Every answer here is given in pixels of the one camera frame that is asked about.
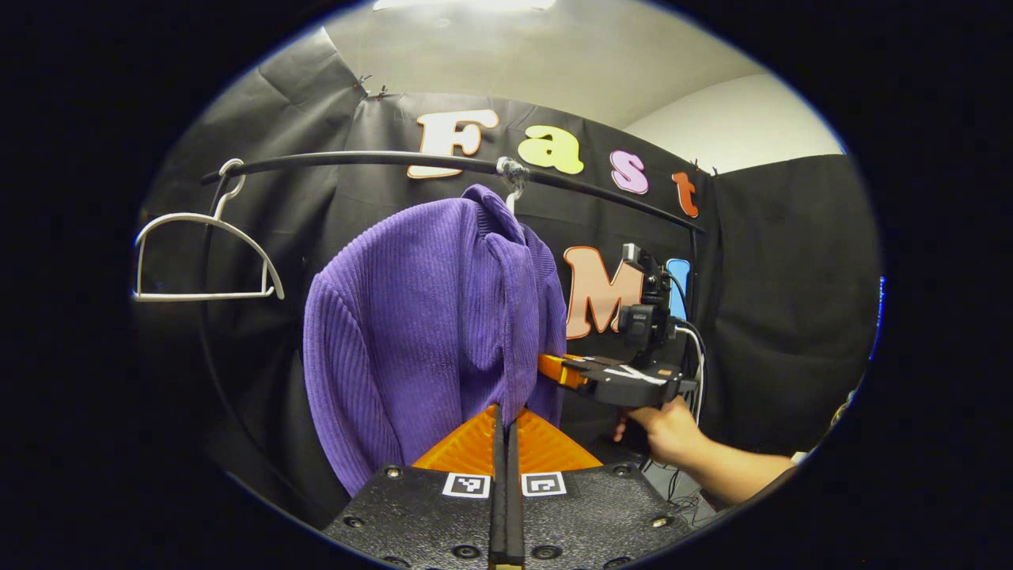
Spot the black clothes rack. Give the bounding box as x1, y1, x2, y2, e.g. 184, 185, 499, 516
199, 150, 707, 476

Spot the ceiling light panel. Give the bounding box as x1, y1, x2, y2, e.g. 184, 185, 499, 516
372, 0, 555, 12

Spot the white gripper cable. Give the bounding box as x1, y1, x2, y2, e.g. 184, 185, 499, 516
675, 323, 707, 424

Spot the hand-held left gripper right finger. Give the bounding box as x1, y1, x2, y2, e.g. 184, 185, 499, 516
506, 408, 697, 570

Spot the white empty clothes hanger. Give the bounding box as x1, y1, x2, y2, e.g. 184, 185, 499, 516
132, 158, 286, 303

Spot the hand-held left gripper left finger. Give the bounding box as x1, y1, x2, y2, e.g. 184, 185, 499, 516
323, 404, 507, 570

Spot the purple knit cardigan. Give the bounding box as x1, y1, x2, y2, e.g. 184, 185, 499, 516
302, 184, 569, 498

